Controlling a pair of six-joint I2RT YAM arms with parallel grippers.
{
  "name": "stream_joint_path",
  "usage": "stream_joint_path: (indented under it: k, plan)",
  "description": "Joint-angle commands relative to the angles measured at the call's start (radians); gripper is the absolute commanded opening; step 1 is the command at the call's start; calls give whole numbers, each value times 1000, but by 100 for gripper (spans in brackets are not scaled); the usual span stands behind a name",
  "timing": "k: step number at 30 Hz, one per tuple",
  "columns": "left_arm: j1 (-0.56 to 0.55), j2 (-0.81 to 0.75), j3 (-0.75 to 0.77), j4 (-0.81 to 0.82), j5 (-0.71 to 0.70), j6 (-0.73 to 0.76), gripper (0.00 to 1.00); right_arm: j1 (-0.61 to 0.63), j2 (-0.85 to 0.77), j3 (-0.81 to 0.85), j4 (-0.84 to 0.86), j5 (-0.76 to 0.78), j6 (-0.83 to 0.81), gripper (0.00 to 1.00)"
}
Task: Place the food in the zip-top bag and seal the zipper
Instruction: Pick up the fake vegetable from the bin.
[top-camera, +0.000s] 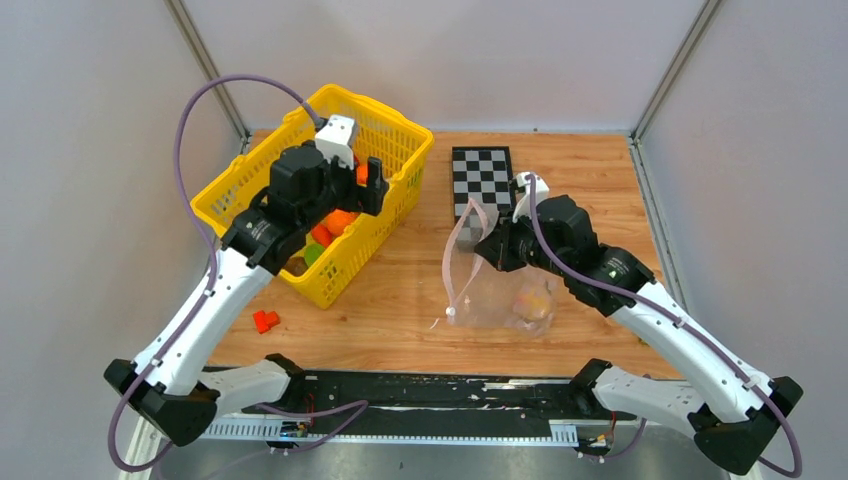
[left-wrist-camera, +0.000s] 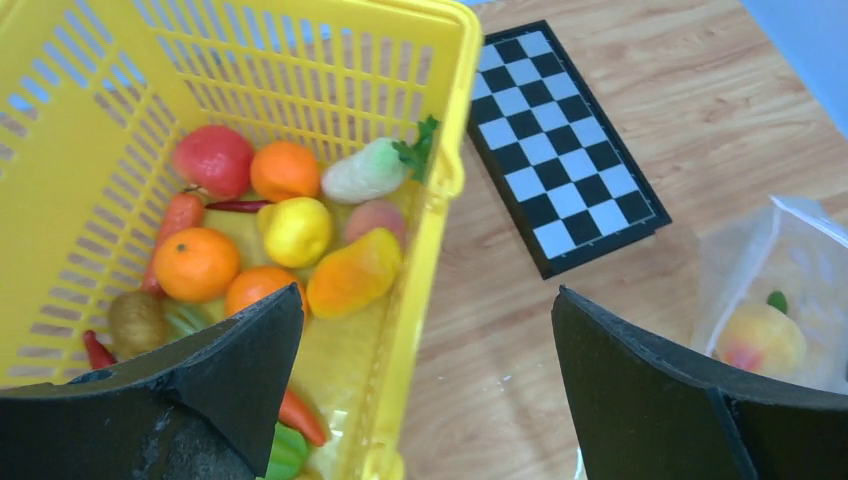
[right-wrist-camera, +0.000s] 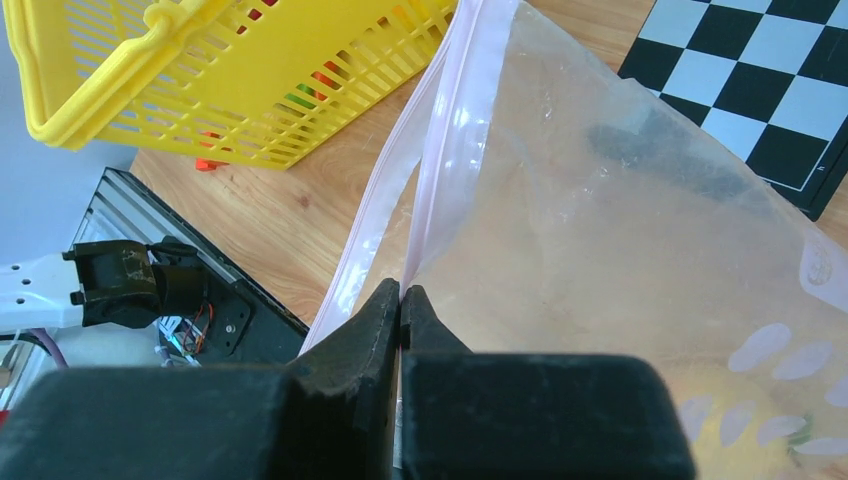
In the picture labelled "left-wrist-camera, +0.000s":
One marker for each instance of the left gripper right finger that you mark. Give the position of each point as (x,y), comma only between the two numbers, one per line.
(645,407)

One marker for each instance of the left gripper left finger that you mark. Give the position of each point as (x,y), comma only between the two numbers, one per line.
(203,407)

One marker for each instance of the yellow peach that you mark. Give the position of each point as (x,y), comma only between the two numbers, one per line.
(761,338)

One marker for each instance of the clear zip top bag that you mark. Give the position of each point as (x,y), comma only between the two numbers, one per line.
(794,246)

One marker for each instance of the yellow orange mango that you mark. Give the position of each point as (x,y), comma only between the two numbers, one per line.
(353,277)

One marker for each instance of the white radish with leaves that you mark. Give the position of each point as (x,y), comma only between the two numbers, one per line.
(380,168)

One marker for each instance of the yellow plastic basket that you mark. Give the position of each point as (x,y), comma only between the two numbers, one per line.
(220,224)

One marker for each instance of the green vegetable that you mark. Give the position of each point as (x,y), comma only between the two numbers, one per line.
(289,454)

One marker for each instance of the brown kiwi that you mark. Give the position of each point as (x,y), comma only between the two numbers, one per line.
(136,323)

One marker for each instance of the red chili pepper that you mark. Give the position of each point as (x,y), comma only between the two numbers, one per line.
(99,356)

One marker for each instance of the orange tangerine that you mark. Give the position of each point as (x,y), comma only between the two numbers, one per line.
(255,283)
(196,265)
(282,170)

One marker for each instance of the yellow lemon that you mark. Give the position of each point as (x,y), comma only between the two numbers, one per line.
(295,232)

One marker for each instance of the orange carrot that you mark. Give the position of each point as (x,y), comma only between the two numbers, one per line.
(185,210)

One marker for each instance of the black white checkerboard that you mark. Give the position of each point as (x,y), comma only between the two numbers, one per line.
(571,186)

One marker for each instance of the red apple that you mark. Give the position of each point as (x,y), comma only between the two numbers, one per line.
(217,159)

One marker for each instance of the pink peach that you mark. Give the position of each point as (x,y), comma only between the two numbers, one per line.
(373,214)

